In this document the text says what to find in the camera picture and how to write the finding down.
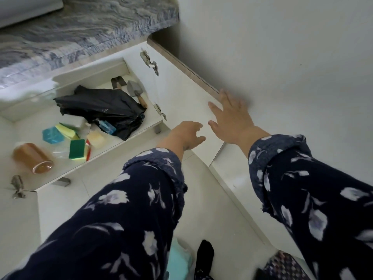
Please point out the person's right forearm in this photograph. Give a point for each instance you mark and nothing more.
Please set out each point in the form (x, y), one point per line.
(314, 201)

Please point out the person's left hand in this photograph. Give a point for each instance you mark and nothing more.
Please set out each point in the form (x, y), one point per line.
(182, 137)

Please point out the metal cabinet hinge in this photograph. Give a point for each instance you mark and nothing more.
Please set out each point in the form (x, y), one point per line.
(18, 186)
(149, 61)
(160, 111)

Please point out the blue bottle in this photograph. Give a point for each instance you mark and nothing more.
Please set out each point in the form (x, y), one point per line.
(107, 127)

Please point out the person's left forearm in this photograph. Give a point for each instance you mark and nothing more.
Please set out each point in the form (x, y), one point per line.
(125, 218)

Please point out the pale yellow sponge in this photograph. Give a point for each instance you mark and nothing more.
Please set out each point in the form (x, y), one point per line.
(96, 139)

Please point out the red thin item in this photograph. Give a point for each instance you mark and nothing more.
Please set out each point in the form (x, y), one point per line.
(88, 150)

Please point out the white cabinet door with hinges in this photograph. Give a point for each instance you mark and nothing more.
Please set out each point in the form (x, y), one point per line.
(180, 99)

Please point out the grey cabinet leg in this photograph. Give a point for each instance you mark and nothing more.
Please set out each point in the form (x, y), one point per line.
(157, 129)
(61, 181)

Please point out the grey marbled stone countertop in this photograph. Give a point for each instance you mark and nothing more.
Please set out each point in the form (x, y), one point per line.
(78, 29)

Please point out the yellow and green sponge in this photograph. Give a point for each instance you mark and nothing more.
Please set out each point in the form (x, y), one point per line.
(67, 131)

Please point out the patterned fabric garment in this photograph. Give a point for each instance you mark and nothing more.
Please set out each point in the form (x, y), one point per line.
(284, 266)

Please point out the clear plastic wrapper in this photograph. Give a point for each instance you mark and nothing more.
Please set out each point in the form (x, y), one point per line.
(60, 151)

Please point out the person's left thumb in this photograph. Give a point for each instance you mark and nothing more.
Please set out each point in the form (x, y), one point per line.
(196, 142)

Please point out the person's right thumb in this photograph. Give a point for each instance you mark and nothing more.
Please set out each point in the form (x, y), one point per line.
(213, 127)

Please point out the white small box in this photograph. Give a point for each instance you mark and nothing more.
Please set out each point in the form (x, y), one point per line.
(74, 120)

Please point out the white appliance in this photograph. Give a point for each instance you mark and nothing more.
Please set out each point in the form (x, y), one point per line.
(26, 8)

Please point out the blue hexagonal sponge packet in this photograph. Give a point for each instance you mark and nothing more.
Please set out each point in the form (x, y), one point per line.
(53, 135)

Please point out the black plastic bag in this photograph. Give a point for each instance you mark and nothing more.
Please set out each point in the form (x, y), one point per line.
(105, 109)

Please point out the person's right middle finger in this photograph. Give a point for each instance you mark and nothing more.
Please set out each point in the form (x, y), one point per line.
(224, 97)

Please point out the green scouring sponge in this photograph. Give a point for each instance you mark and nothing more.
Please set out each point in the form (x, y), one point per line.
(77, 149)

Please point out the brown translucent jar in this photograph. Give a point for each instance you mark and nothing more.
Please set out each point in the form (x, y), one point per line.
(32, 157)

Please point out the person's black sock foot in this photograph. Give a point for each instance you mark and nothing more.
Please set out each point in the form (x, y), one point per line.
(204, 259)

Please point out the teal cloth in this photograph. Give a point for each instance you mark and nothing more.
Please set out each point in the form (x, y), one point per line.
(179, 261)

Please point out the dark metal scraper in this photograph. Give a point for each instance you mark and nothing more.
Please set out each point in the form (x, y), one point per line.
(117, 82)

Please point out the person's right hand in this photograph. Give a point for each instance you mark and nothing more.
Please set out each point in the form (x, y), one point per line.
(234, 122)

